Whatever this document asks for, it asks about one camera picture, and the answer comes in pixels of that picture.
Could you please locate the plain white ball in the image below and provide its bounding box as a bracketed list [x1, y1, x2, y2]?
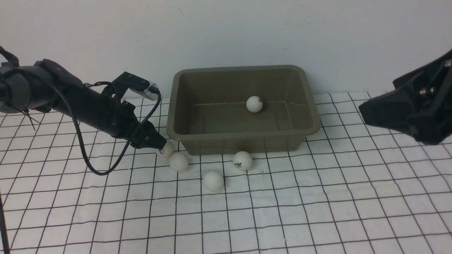
[168, 152, 189, 172]
[202, 171, 224, 192]

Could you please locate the white ball with logo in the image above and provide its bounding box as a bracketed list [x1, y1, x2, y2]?
[156, 140, 175, 158]
[246, 96, 263, 114]
[233, 151, 253, 171]

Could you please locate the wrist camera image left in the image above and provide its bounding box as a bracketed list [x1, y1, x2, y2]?
[112, 71, 160, 101]

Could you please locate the white ball with logo centre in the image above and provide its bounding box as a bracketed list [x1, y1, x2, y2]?
[233, 151, 253, 171]

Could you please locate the white checkered tablecloth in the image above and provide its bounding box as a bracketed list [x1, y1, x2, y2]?
[0, 93, 452, 254]

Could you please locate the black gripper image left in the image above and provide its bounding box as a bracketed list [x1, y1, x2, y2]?
[53, 83, 167, 150]

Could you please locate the olive green plastic bin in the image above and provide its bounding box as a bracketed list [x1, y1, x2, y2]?
[167, 65, 321, 155]

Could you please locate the black camera cable image left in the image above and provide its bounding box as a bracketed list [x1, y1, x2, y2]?
[50, 81, 162, 175]

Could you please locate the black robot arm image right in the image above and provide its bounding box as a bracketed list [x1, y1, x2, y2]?
[359, 51, 452, 145]

